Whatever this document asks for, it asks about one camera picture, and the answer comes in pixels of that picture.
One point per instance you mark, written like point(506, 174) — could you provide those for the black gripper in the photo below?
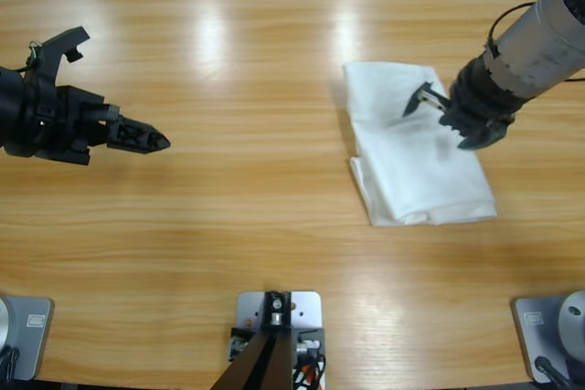
point(45, 120)
point(480, 102)

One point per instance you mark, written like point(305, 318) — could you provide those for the white t-shirt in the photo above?
point(411, 171)

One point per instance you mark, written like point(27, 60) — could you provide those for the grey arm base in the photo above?
point(32, 321)
point(535, 321)

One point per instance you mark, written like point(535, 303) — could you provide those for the white mounting block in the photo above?
point(306, 308)

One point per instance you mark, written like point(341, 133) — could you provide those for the black stand clamp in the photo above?
point(313, 334)

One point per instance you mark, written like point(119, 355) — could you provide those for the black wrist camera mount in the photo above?
point(55, 49)

